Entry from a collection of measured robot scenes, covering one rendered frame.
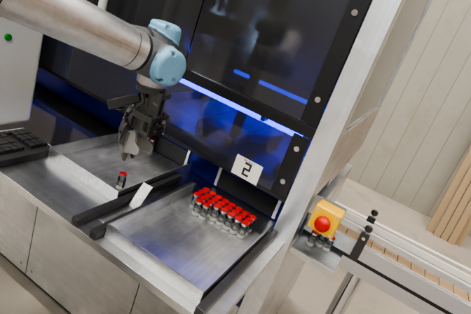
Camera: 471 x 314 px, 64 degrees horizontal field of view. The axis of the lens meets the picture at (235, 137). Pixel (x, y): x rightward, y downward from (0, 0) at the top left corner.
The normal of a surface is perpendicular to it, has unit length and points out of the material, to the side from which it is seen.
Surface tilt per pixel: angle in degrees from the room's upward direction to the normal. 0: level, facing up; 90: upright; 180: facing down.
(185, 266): 0
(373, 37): 90
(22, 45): 90
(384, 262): 90
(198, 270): 0
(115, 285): 90
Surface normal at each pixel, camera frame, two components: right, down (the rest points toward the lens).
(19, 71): 0.83, 0.43
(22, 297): 0.32, -0.89
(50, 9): 0.72, 0.39
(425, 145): -0.41, 0.18
